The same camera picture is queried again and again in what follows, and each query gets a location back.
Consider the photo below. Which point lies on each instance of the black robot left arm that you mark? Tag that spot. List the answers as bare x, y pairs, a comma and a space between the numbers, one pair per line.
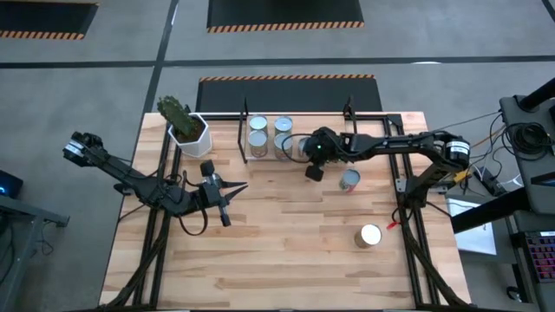
130, 177

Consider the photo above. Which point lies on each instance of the orange pineapple tin can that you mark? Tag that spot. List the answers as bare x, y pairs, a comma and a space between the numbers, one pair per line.
370, 234

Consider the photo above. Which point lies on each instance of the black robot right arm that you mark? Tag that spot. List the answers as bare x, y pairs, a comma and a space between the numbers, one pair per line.
390, 145

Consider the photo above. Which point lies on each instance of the white paper sheet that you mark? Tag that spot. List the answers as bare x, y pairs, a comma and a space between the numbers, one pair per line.
477, 238

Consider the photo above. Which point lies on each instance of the wooden shelf black metal frame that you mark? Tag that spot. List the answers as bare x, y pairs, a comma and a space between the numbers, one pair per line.
303, 123

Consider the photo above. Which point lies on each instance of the black backlit keyboard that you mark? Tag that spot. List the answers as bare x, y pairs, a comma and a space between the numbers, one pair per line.
542, 255

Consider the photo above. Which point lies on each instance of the silver lid tin can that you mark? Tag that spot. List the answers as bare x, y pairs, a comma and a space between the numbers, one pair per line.
283, 125
258, 123

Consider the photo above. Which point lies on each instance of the short carrots tin can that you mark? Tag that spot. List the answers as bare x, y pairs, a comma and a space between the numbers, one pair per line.
303, 146

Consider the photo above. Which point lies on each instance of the black aluminium table frame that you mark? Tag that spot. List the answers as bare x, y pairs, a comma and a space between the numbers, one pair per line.
393, 120

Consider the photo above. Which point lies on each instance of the mixed fruit tin can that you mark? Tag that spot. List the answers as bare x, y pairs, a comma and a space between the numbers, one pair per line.
350, 177

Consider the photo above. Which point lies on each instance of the grey operator workstation desk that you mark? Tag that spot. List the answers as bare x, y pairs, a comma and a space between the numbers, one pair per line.
537, 199

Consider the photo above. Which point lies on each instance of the black power adapter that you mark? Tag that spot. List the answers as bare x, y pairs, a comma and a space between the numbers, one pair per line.
492, 182

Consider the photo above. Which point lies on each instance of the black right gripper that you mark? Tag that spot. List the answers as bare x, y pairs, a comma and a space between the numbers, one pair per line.
325, 147

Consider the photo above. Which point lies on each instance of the black hazard-striped floor mat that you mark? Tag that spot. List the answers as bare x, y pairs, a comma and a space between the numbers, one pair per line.
286, 93
284, 13
43, 15

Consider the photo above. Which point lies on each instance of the tomatoes tin can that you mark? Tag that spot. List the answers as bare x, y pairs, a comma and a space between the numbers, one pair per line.
281, 142

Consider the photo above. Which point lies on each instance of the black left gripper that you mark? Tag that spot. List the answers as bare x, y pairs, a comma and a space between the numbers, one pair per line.
210, 195

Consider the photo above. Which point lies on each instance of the green cactus plant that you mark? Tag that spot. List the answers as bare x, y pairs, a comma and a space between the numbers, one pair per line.
178, 117

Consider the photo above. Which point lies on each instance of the grey side table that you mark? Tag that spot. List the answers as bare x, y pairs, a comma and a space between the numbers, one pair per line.
26, 212

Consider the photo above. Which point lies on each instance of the peaches tin can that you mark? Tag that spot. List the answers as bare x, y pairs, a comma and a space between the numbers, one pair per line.
258, 139

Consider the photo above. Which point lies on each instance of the black device blue light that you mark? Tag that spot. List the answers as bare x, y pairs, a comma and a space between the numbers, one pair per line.
8, 182

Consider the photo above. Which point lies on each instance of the white plant pot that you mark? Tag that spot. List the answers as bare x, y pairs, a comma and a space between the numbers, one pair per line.
197, 147

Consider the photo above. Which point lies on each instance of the small red tag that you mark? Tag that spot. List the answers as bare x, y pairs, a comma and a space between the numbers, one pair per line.
393, 225

